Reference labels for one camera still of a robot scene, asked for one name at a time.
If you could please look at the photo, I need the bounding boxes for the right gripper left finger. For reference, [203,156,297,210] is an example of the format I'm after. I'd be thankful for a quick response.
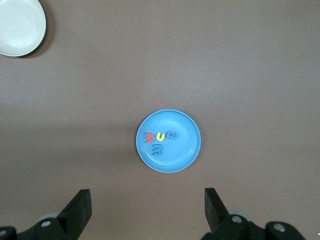
[0,188,93,240]

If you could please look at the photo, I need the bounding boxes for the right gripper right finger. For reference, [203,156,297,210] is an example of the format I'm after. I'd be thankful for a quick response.
[199,187,305,240]

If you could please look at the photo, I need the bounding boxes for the blue small letter m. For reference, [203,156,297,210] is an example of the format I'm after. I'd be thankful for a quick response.
[150,143,165,157]

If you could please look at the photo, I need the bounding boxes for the red small letter w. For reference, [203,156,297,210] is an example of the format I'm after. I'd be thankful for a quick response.
[144,131,156,145]

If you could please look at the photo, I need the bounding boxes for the blue plate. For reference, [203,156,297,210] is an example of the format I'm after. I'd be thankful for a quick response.
[135,108,202,174]

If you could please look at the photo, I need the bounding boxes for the blue small letter a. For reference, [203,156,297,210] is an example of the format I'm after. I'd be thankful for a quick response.
[166,130,180,141]

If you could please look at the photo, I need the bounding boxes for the beige plate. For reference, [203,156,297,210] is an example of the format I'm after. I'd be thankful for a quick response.
[0,0,48,58]

